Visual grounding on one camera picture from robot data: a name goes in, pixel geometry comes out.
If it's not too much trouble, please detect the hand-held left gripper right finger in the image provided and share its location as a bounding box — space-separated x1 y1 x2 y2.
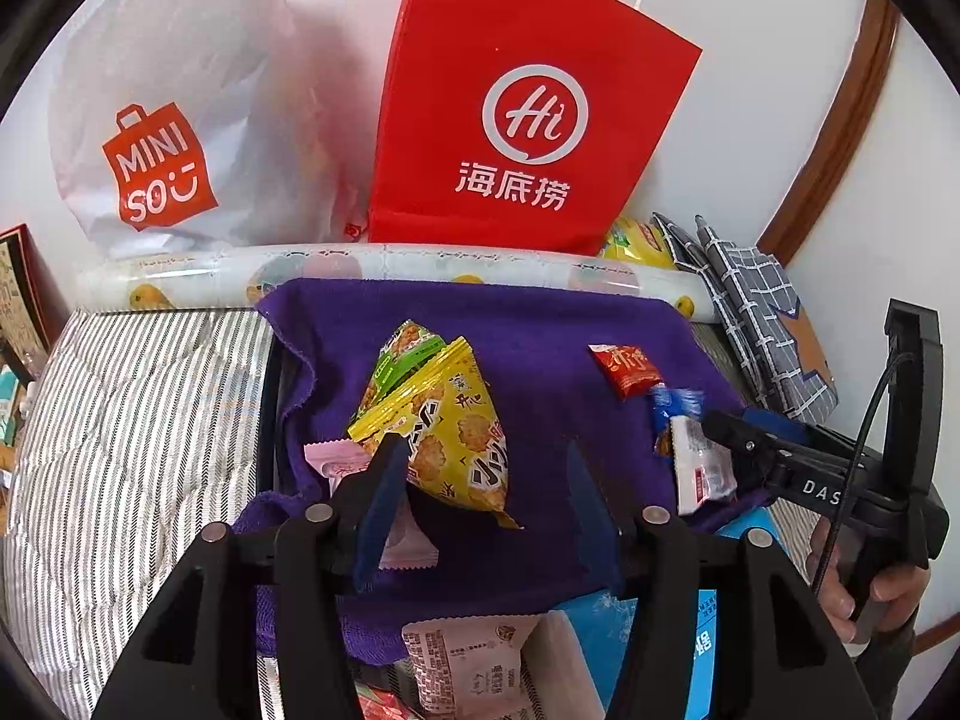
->
566 439 878 720

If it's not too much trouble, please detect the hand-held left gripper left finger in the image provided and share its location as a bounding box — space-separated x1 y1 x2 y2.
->
90 435 413 720

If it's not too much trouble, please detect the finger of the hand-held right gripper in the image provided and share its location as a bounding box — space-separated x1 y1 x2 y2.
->
705 411 803 485
742 409 826 451

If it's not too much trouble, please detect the small white snack packet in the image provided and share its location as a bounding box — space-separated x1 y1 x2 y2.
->
669 416 740 517

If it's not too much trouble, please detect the small pink snack packet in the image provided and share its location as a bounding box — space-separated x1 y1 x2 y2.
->
302 439 441 572

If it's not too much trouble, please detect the small blue snack packet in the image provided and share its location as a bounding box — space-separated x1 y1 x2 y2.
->
649 386 706 458

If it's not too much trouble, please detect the yellow triangular snack packet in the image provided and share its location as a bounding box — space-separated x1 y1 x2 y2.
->
346 336 522 530

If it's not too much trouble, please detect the small red snack packet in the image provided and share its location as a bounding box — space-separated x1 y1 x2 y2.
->
587 343 667 400

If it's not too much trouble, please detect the green triangular snack packet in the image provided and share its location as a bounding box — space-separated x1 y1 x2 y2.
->
373 319 449 406

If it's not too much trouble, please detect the purple cloth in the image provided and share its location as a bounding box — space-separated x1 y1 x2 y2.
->
238 277 751 665

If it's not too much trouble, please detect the person's right hand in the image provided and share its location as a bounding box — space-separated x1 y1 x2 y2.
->
806 517 932 646

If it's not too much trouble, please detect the light blue flat box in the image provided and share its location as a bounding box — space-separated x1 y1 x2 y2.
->
551 506 781 720

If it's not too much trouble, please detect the grey plaid cloth with star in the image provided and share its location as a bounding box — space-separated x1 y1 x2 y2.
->
649 211 839 427

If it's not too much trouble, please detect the yellow chips bag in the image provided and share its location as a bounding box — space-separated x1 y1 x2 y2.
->
600 216 676 271

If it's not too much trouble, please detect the grey striped bed mattress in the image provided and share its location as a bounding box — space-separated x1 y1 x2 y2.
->
0 306 282 720

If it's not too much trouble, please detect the white printed paper roll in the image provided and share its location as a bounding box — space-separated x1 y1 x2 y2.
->
75 241 715 320

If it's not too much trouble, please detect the patterned hardcover book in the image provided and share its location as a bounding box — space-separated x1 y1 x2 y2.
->
0 225 68 361

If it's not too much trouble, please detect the red paper shopping bag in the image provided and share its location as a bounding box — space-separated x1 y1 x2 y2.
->
366 0 704 256

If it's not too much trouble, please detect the white plastic shopping bag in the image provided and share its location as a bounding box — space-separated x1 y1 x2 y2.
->
46 0 353 256

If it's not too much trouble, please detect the black cable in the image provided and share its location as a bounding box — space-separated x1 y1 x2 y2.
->
810 352 916 590

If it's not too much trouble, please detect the brown wooden door frame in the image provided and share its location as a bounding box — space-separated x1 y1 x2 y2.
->
757 0 901 267

